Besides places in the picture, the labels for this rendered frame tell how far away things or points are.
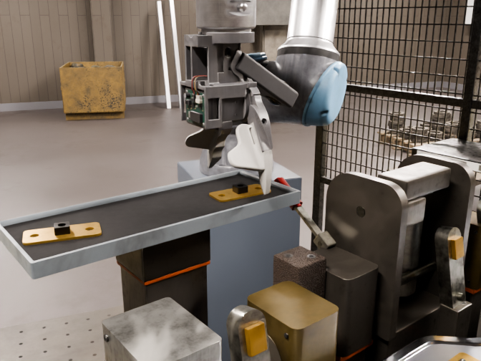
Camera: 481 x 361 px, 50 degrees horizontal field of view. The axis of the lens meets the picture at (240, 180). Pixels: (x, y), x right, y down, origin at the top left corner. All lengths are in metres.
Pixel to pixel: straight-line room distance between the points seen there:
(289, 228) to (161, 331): 0.57
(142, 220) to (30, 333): 0.74
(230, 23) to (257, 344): 0.37
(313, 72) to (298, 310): 0.47
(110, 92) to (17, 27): 1.98
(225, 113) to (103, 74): 7.08
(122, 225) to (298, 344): 0.25
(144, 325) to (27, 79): 8.56
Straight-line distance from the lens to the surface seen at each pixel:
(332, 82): 0.93
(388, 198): 0.71
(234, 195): 0.72
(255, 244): 1.03
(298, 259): 0.68
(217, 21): 0.65
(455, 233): 0.83
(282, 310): 0.61
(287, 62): 0.95
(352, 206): 0.75
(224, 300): 1.06
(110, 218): 0.66
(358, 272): 0.71
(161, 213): 0.67
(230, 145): 1.00
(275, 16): 6.91
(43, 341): 1.31
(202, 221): 0.64
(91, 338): 1.29
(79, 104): 7.80
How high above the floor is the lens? 1.40
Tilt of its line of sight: 17 degrees down
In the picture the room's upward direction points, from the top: straight up
